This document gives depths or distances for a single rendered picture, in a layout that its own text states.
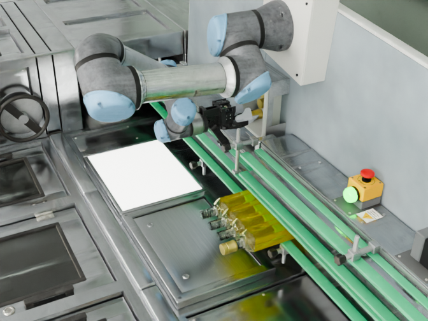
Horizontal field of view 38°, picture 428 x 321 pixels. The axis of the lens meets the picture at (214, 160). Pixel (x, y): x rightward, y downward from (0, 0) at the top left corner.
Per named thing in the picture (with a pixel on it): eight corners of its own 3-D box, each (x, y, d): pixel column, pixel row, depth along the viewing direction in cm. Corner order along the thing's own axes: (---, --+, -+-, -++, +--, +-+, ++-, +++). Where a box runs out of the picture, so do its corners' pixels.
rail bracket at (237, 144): (252, 165, 211) (220, 174, 206) (255, 122, 202) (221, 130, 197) (256, 169, 208) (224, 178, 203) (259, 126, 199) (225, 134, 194)
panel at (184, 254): (161, 142, 260) (83, 161, 246) (160, 136, 258) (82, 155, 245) (275, 274, 193) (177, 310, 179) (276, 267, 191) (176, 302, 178)
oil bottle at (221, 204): (267, 196, 207) (211, 213, 199) (268, 182, 204) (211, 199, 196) (276, 205, 203) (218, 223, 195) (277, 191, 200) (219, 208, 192)
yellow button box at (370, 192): (365, 190, 179) (344, 197, 176) (369, 169, 175) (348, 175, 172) (381, 203, 174) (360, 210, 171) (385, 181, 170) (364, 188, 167)
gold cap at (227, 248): (230, 239, 183) (218, 244, 181) (235, 239, 180) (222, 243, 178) (234, 251, 183) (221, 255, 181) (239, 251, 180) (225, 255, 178)
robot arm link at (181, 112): (167, 88, 186) (158, 104, 196) (178, 121, 183) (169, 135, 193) (190, 84, 189) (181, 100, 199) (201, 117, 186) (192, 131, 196)
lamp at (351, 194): (348, 195, 175) (339, 198, 174) (350, 183, 173) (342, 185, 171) (358, 204, 172) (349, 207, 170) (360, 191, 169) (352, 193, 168)
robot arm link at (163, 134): (164, 137, 192) (158, 148, 200) (196, 130, 196) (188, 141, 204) (156, 115, 194) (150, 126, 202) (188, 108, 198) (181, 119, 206)
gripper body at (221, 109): (237, 106, 203) (205, 113, 198) (237, 129, 207) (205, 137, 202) (227, 97, 208) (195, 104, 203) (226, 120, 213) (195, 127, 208)
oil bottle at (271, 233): (295, 225, 195) (237, 244, 186) (297, 211, 192) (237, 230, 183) (306, 235, 190) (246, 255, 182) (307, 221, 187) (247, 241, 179)
